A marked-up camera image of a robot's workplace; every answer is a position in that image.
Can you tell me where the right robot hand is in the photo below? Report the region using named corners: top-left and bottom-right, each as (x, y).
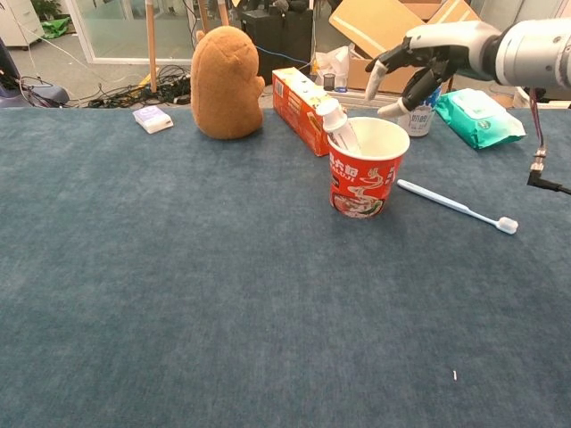
top-left (363, 20), bottom-right (503, 119)

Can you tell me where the white toothpaste tube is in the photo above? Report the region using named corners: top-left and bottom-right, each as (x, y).
top-left (315, 97), bottom-right (362, 155)

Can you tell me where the light blue toothbrush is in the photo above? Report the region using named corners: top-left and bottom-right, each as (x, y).
top-left (396, 178), bottom-right (519, 235)

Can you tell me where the open brown cardboard box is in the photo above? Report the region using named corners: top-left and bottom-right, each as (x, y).
top-left (328, 0), bottom-right (483, 95)

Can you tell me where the blue white drink can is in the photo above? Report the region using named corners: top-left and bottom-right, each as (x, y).
top-left (397, 82), bottom-right (443, 138)

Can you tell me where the orange cardboard snack box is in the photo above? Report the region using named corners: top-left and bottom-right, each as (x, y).
top-left (271, 67), bottom-right (348, 158)

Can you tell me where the green wet wipes pack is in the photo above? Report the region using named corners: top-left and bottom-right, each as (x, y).
top-left (434, 87), bottom-right (526, 151)

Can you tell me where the white plastic bag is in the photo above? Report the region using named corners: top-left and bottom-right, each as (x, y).
top-left (314, 45), bottom-right (351, 88)

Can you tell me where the red instant noodle cup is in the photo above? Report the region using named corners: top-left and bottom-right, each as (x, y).
top-left (327, 115), bottom-right (411, 219)

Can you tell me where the black cabinet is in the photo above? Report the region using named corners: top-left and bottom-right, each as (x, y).
top-left (240, 7), bottom-right (314, 86)

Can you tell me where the brown plush toy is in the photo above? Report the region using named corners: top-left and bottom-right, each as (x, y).
top-left (190, 25), bottom-right (265, 141)

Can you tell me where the small purple tissue pack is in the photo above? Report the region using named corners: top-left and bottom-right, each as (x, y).
top-left (132, 105), bottom-right (174, 135)

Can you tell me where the blue table cloth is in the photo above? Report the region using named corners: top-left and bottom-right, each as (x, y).
top-left (0, 106), bottom-right (571, 428)

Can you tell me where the green bag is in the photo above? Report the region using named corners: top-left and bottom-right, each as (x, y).
top-left (40, 16), bottom-right (71, 40)

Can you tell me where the green potted plant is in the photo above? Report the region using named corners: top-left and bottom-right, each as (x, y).
top-left (30, 0), bottom-right (62, 21)

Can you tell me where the white cabinet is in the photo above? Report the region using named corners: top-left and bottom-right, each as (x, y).
top-left (0, 0), bottom-right (46, 48)

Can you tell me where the blue network cable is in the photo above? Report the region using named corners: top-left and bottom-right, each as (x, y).
top-left (258, 44), bottom-right (311, 66)

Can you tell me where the black floor cable bundle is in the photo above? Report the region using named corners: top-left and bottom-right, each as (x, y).
top-left (17, 64), bottom-right (193, 109)

